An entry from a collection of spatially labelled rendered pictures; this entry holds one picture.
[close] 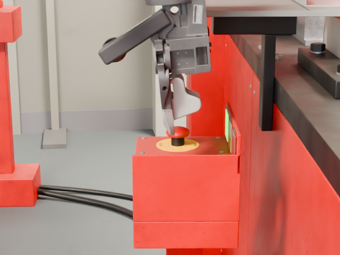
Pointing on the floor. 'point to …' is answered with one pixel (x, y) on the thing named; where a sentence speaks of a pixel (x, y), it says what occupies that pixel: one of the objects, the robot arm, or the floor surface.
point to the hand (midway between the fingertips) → (167, 126)
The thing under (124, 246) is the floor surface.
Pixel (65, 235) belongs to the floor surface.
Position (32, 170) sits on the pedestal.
